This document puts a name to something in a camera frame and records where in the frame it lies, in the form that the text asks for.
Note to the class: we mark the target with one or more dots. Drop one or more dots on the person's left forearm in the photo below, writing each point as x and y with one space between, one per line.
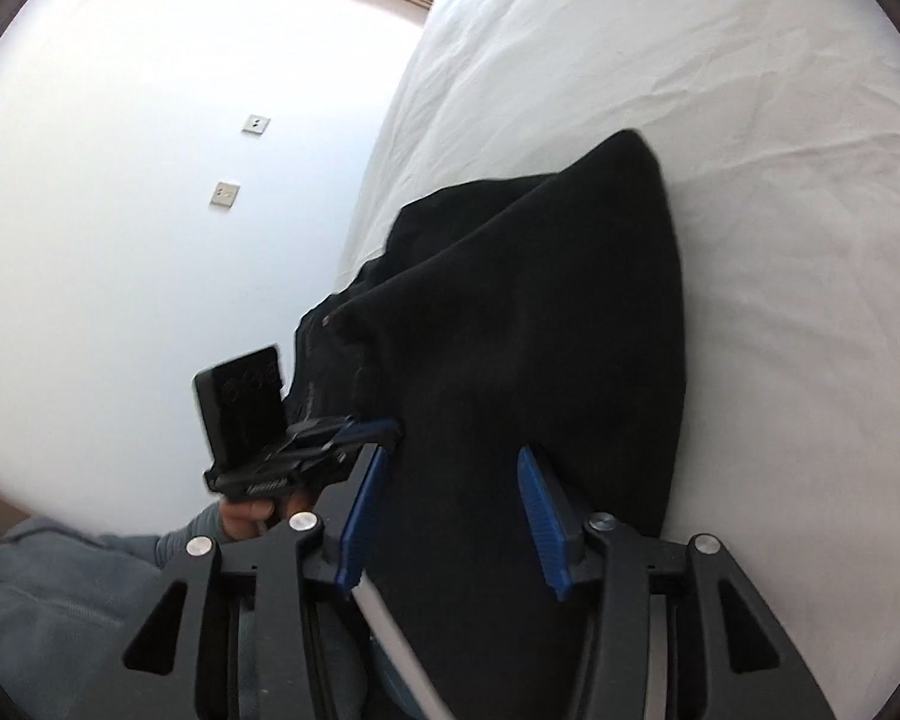
191 532

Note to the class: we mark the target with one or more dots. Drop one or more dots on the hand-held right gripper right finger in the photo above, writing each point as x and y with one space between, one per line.
540 517

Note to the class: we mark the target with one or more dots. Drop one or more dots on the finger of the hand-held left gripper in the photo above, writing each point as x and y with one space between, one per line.
319 427
375 433

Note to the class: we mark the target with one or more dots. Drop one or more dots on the black pants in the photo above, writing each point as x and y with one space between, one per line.
495 360

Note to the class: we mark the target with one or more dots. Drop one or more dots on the person's left hand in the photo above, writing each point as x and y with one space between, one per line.
240 521

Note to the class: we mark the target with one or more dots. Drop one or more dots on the person's grey top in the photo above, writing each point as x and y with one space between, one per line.
60 615

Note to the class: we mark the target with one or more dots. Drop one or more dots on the white bed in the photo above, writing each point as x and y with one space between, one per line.
757 165

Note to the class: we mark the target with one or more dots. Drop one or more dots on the white wall sockets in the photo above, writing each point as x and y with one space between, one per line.
226 195

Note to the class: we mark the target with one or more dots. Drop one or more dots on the grey wall socket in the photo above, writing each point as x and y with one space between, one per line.
256 124

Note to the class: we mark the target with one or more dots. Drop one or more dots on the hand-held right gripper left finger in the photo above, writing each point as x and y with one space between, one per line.
364 517

